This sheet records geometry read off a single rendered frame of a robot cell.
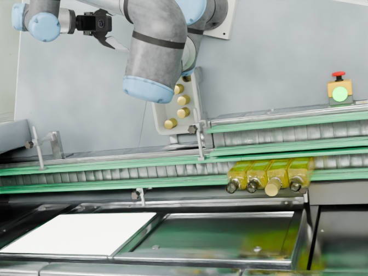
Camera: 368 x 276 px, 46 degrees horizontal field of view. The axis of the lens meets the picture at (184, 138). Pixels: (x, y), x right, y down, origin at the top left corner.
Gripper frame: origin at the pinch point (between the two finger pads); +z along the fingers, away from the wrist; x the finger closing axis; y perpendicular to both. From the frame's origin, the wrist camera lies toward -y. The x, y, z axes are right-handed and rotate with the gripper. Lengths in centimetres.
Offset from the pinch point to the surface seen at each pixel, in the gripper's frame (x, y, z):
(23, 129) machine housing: 45, 59, -22
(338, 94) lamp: 14, -41, 50
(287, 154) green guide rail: 33, -39, 35
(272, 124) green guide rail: 24, -34, 32
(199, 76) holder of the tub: 14.4, -0.3, 26.0
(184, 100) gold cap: 23.0, 0.8, 21.4
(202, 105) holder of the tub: 24.3, -2.0, 27.4
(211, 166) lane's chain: 43, -14, 26
